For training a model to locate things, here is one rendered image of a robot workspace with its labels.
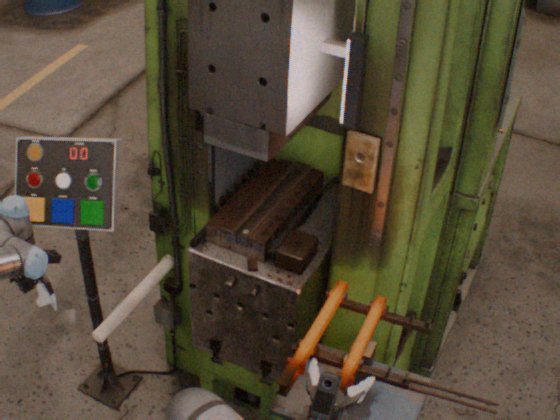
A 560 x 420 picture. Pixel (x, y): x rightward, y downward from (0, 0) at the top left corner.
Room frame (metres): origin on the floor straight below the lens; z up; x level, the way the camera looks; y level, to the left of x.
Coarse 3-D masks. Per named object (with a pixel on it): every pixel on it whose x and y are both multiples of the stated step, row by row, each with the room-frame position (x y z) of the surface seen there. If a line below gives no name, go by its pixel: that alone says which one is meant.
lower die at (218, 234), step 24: (288, 168) 2.02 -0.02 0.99; (312, 168) 2.02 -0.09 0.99; (240, 192) 1.88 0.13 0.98; (264, 192) 1.87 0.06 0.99; (288, 192) 1.87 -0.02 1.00; (216, 216) 1.75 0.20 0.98; (240, 216) 1.74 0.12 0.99; (264, 216) 1.74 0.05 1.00; (288, 216) 1.76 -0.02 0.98; (216, 240) 1.69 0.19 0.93; (240, 240) 1.66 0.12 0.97; (264, 240) 1.64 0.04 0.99
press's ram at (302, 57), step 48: (192, 0) 1.72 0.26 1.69; (240, 0) 1.66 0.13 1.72; (288, 0) 1.61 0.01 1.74; (336, 0) 1.85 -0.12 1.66; (192, 48) 1.72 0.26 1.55; (240, 48) 1.66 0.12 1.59; (288, 48) 1.61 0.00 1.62; (336, 48) 1.76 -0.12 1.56; (192, 96) 1.72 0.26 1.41; (240, 96) 1.66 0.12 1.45; (288, 96) 1.61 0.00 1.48
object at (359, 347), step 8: (376, 304) 1.39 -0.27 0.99; (384, 304) 1.40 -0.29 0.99; (376, 312) 1.36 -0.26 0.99; (368, 320) 1.33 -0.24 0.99; (376, 320) 1.33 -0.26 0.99; (368, 328) 1.30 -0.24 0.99; (360, 336) 1.27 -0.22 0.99; (368, 336) 1.27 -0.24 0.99; (360, 344) 1.24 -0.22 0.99; (352, 352) 1.21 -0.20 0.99; (360, 352) 1.21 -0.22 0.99; (352, 360) 1.19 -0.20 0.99; (344, 368) 1.16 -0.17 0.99; (352, 368) 1.16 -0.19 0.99; (344, 376) 1.13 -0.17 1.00; (352, 376) 1.13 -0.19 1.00; (344, 384) 1.10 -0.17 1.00; (352, 384) 1.12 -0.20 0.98; (344, 392) 1.10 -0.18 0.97
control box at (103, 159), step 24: (24, 144) 1.80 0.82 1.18; (48, 144) 1.80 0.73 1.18; (72, 144) 1.80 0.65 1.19; (96, 144) 1.81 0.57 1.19; (120, 144) 1.85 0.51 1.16; (24, 168) 1.76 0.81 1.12; (48, 168) 1.77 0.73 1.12; (72, 168) 1.77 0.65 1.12; (96, 168) 1.77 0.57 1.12; (120, 168) 1.83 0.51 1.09; (24, 192) 1.73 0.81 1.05; (48, 192) 1.73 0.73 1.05; (72, 192) 1.73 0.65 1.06; (96, 192) 1.73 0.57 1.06; (48, 216) 1.69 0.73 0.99
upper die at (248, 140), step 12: (204, 120) 1.71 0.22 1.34; (216, 120) 1.69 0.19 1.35; (228, 120) 1.68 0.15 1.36; (204, 132) 1.71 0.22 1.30; (216, 132) 1.69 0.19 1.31; (228, 132) 1.68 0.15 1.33; (240, 132) 1.66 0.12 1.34; (252, 132) 1.64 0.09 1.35; (264, 132) 1.63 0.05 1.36; (216, 144) 1.69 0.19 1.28; (228, 144) 1.68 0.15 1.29; (240, 144) 1.66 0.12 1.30; (252, 144) 1.64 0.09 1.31; (264, 144) 1.63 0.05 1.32; (276, 144) 1.67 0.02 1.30; (252, 156) 1.64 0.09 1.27; (264, 156) 1.63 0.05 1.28
